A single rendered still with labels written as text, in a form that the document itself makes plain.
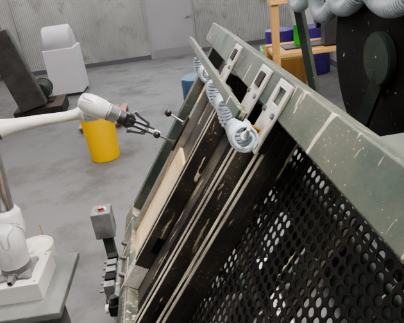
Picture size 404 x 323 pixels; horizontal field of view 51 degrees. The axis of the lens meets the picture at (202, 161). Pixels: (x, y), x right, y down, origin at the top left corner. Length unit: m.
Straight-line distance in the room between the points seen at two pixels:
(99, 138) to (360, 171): 5.06
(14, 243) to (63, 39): 7.46
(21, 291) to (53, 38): 7.61
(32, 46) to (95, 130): 7.50
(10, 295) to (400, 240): 2.12
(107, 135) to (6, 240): 3.46
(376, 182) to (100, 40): 11.90
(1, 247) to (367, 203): 1.98
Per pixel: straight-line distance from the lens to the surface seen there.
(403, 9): 1.37
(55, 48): 9.56
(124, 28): 12.28
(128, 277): 2.03
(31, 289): 2.42
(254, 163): 1.14
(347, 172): 0.73
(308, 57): 2.50
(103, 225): 2.68
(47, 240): 3.68
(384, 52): 1.52
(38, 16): 12.67
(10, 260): 2.40
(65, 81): 9.62
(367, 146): 0.72
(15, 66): 8.09
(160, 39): 12.21
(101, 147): 5.67
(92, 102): 2.18
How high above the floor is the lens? 2.21
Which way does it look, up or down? 25 degrees down
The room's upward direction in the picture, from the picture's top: 8 degrees counter-clockwise
